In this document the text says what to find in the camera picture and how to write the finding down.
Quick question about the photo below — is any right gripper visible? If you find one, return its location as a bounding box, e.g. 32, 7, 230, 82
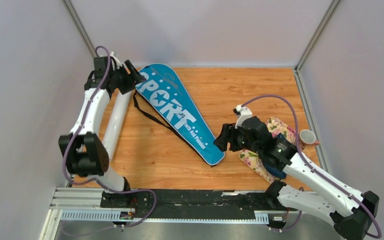
213, 123, 261, 155

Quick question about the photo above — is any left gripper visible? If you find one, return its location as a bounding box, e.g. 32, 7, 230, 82
110, 60, 148, 95

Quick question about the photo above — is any white shuttlecock tube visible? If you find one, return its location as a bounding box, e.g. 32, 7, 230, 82
102, 92, 132, 162

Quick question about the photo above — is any blue racket cover bag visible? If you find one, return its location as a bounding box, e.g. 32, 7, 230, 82
134, 63, 225, 166

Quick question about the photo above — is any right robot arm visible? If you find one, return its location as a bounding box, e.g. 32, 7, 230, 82
213, 116, 383, 240

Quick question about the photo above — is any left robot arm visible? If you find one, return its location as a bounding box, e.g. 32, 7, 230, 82
58, 56, 146, 208

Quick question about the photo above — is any floral tray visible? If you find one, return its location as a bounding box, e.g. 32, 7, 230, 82
238, 116, 297, 184

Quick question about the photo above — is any blue leaf-shaped dish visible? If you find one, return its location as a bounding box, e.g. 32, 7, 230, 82
261, 133, 297, 180

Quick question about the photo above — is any white and pink mug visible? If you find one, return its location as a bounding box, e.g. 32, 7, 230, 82
298, 129, 320, 150

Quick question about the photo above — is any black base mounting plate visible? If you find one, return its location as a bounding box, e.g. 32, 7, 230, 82
100, 189, 287, 220

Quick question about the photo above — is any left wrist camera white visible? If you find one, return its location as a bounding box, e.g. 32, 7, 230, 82
110, 51, 123, 70

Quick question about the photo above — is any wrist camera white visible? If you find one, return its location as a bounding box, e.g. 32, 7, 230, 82
110, 51, 123, 70
233, 104, 253, 129

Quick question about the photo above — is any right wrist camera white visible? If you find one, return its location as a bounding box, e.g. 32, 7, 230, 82
233, 104, 253, 129

